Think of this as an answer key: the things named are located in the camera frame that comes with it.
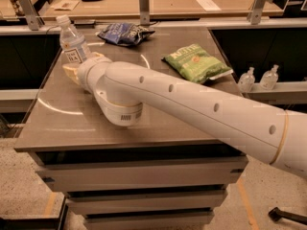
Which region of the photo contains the middle metal bracket post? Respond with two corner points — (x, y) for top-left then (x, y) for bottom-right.
(139, 0), (150, 26)

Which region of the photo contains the clear sanitizer bottle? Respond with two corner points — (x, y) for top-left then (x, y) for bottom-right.
(259, 64), (279, 90)
(238, 67), (255, 93)

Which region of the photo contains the right clear sanitizer bottle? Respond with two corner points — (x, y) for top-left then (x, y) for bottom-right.
(259, 64), (279, 90)

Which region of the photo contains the white paper card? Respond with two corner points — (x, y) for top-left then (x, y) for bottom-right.
(196, 0), (221, 12)

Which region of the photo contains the left clear sanitizer bottle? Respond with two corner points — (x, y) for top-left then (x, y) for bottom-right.
(238, 67), (255, 93)

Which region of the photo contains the grey drawer cabinet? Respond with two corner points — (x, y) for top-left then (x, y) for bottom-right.
(13, 26), (265, 230)

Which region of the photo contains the clear Teas' Tea plastic bottle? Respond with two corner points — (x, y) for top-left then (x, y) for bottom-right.
(57, 15), (91, 63)

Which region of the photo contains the green rice chip bag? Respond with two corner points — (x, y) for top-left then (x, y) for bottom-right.
(163, 44), (233, 84)

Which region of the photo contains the left metal bracket post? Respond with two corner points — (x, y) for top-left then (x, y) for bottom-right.
(18, 0), (44, 31)

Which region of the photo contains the black cable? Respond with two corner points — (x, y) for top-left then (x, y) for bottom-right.
(44, 22), (65, 36)

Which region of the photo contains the black chair base leg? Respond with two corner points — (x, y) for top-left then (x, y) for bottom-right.
(269, 207), (307, 225)

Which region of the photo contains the dark blue chip bag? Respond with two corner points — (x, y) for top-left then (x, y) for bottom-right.
(97, 23), (154, 47)

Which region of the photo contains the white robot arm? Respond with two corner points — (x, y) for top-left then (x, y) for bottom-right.
(62, 55), (307, 178)

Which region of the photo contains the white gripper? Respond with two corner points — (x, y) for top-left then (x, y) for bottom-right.
(62, 52), (111, 92)

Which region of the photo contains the small paper packet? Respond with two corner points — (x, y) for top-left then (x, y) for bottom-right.
(52, 0), (79, 11)

